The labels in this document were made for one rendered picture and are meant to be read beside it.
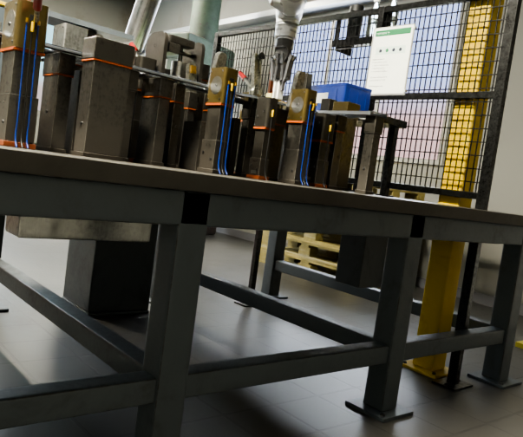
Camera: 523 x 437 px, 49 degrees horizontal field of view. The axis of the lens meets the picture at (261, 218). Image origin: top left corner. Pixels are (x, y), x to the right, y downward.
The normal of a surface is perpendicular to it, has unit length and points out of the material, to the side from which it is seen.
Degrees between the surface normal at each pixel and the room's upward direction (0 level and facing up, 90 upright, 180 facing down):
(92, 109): 90
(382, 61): 90
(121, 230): 90
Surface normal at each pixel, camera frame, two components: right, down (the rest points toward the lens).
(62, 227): 0.64, 0.14
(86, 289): -0.76, -0.06
